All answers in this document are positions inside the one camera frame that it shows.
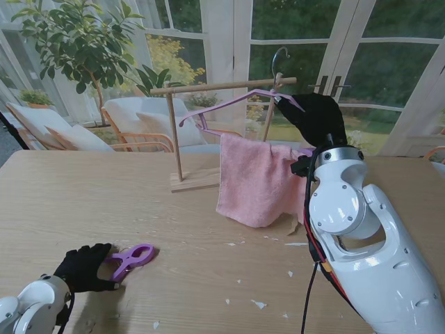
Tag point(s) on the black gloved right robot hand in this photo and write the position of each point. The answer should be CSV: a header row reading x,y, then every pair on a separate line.
x,y
316,118

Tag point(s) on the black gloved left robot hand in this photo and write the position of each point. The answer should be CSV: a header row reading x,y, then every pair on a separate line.
x,y
83,269

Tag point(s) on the pink square towel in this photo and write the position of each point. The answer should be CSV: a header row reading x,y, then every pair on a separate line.
x,y
257,184

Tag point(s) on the pink hanger with metal hook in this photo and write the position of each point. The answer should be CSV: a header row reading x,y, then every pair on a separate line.
x,y
226,103

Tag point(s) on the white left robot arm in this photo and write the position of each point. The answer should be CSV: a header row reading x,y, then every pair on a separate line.
x,y
31,306

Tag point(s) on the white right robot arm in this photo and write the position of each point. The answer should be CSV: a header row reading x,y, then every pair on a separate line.
x,y
375,264

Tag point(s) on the printed garden room backdrop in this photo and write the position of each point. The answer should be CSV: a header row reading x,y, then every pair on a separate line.
x,y
382,59

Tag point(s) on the wooden tabletop drying rack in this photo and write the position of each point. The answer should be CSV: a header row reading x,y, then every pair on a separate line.
x,y
215,87

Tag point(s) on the black tripod stand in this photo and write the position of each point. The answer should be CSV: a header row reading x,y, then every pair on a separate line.
x,y
10,130

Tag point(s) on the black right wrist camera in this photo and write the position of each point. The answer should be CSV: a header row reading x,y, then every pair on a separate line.
x,y
299,166

